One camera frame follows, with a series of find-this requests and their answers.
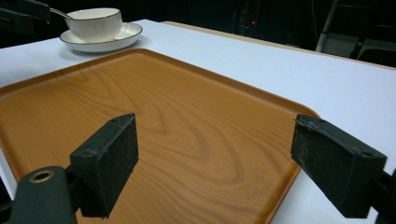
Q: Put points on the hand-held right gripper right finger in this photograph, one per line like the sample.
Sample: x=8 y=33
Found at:
x=333 y=165

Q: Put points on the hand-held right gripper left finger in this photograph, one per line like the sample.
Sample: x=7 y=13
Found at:
x=104 y=161

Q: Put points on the metal spoon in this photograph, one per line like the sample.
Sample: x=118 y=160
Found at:
x=60 y=12

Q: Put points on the white bowl with dark rim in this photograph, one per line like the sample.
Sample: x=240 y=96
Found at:
x=96 y=26

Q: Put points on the wood-grain brown tray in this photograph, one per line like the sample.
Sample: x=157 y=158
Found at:
x=174 y=124

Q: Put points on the white plate with dark rim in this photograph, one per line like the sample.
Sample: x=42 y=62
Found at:
x=130 y=32

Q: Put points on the metal stand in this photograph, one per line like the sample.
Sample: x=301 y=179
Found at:
x=327 y=25

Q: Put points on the dark device with red light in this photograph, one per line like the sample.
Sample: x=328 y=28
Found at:
x=249 y=17

